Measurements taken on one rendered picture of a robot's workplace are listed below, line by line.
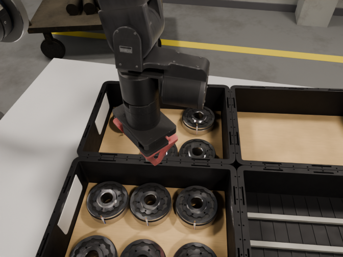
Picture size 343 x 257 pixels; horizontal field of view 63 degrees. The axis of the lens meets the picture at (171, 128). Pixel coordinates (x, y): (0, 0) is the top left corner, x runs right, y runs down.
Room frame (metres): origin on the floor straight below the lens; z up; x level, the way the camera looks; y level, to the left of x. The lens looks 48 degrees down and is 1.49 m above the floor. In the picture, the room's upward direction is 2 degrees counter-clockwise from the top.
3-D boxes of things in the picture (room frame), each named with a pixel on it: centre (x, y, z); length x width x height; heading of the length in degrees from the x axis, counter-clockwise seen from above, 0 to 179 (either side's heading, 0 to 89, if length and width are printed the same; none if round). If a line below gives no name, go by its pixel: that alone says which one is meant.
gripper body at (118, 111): (0.33, 0.05, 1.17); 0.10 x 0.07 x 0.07; 37
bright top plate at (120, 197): (0.34, 0.17, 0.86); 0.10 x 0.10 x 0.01
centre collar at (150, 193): (0.33, 0.06, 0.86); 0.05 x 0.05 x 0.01
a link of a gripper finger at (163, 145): (0.31, 0.04, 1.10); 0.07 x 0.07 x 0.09; 37
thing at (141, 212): (0.33, 0.06, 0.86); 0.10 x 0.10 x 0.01
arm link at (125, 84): (0.32, 0.04, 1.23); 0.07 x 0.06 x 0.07; 76
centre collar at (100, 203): (0.34, 0.17, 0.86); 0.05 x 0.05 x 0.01
